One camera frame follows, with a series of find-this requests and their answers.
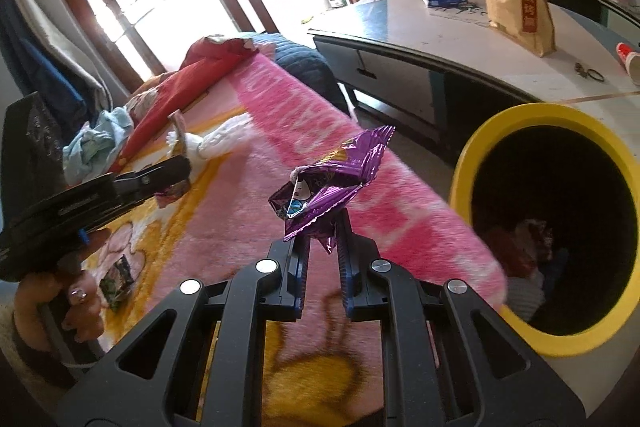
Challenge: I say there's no dark brown foil wrapper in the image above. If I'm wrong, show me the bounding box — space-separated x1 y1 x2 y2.
520 218 556 258

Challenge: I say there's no red paper cup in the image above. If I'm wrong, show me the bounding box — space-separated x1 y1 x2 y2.
616 42 640 85

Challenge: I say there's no white foam net sleeve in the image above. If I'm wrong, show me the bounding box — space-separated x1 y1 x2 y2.
505 269 551 323

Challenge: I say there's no small red wrapper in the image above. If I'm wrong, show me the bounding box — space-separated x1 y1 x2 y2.
155 179 191 208

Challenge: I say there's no white table drawer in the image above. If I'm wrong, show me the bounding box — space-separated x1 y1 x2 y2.
320 44 433 122

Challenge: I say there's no yellow trash bin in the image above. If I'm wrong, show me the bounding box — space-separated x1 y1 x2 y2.
448 103 640 359

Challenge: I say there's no beige curtain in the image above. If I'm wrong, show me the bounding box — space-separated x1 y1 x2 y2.
0 0 121 118

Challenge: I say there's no twisted white foam net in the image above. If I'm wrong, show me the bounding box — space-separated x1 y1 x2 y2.
167 114 251 162

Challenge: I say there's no dark green snack wrapper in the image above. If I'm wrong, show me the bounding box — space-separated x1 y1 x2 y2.
100 257 136 313

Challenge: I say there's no white coffee table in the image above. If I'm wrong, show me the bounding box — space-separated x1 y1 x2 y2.
307 0 640 148

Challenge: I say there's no brown snack wrapper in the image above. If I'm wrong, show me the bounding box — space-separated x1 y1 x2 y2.
167 109 189 155

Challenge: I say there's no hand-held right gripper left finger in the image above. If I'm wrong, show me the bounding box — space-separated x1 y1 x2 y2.
57 234 313 427

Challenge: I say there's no person's left hand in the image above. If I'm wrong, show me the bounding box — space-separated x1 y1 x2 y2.
12 227 113 358

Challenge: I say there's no red quilt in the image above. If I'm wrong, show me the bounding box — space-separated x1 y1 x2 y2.
120 36 261 162

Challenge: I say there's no metal key ring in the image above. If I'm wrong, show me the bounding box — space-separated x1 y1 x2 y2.
574 63 606 84

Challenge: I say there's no purple foil wrapper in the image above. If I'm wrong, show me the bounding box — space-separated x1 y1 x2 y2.
268 125 396 255

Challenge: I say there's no person's left forearm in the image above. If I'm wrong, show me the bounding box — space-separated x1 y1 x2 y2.
0 297 108 403

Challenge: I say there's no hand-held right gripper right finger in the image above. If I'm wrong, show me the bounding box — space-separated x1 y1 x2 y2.
335 207 586 427

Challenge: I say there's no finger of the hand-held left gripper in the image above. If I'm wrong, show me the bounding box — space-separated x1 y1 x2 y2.
112 155 193 210

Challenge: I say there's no light blue cloth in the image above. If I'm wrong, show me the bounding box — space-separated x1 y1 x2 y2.
62 106 136 185

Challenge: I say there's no pink yellow printed blanket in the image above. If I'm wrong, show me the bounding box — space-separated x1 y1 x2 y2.
80 49 508 427

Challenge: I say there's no dark blue quilt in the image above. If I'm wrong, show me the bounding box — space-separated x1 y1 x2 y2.
240 32 351 115

